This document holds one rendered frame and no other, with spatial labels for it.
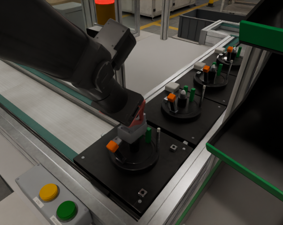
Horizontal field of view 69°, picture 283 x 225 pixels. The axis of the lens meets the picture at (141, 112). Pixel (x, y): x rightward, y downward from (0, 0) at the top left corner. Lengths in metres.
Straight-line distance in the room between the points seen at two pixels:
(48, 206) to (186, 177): 0.34
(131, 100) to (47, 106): 0.56
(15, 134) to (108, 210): 0.40
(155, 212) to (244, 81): 0.33
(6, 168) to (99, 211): 0.41
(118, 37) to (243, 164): 0.26
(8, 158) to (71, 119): 0.24
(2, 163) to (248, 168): 0.74
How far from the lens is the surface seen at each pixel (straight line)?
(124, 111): 0.40
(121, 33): 0.35
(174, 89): 0.82
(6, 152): 0.87
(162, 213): 0.51
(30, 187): 0.61
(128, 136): 0.49
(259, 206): 0.44
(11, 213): 0.71
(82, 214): 0.53
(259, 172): 0.31
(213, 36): 1.63
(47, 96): 0.99
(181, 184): 0.55
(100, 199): 0.53
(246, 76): 0.35
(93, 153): 0.61
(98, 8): 0.59
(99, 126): 0.76
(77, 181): 0.57
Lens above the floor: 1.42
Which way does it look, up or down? 39 degrees down
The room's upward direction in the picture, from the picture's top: straight up
